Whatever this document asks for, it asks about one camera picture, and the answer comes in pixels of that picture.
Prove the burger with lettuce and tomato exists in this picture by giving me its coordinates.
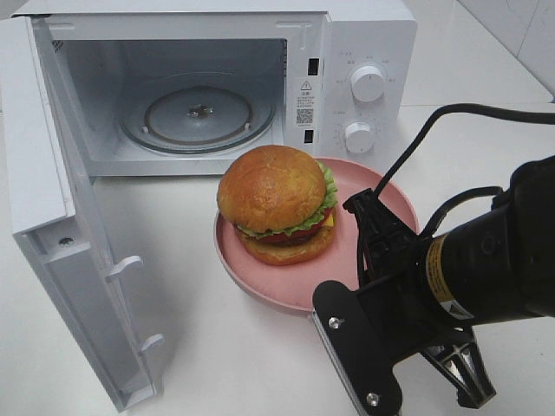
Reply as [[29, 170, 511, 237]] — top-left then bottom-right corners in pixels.
[[217, 145, 338, 266]]

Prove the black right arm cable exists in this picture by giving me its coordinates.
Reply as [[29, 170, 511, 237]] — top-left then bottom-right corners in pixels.
[[372, 103, 555, 244]]

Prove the upper white power knob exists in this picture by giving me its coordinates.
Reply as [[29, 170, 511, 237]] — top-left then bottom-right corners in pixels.
[[350, 64, 385, 102]]

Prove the white microwave oven body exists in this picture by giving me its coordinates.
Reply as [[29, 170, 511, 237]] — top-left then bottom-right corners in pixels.
[[17, 1, 417, 177]]

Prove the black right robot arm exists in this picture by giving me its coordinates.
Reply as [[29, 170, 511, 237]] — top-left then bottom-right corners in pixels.
[[344, 158, 554, 408]]

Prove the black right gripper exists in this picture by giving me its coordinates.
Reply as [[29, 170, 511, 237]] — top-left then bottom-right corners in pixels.
[[343, 188, 496, 409]]

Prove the pink round plate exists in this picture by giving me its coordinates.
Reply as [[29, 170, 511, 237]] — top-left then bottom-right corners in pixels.
[[212, 156, 420, 321]]

